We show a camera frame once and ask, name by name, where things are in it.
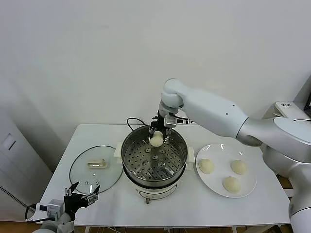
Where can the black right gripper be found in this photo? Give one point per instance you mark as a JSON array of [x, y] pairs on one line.
[[159, 122]]

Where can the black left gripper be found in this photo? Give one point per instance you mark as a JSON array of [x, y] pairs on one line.
[[74, 202]]

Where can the white steamed baozi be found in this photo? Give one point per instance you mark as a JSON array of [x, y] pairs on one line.
[[239, 167], [232, 184], [156, 140], [206, 166]]

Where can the glass pot lid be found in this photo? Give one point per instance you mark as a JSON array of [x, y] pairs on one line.
[[97, 165]]

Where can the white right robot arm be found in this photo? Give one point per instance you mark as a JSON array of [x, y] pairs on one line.
[[218, 109]]

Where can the stainless steel steamer basket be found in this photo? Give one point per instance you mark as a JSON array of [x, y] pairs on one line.
[[155, 170]]

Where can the steel steamer pot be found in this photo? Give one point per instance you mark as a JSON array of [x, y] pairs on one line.
[[155, 194]]

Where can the white table leg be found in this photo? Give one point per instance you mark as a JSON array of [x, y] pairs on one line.
[[234, 230], [88, 230]]

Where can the white metal cabinet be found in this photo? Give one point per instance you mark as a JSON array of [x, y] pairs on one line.
[[14, 157]]

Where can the white round plate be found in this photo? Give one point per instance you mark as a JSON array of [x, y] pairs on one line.
[[218, 180]]

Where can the small printed desk label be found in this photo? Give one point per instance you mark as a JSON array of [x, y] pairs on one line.
[[286, 105]]

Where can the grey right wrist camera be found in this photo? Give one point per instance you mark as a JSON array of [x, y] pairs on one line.
[[170, 121]]

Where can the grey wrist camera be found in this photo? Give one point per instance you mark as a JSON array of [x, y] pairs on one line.
[[170, 121], [54, 208]]

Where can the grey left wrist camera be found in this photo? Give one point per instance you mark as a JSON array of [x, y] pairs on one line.
[[54, 208]]

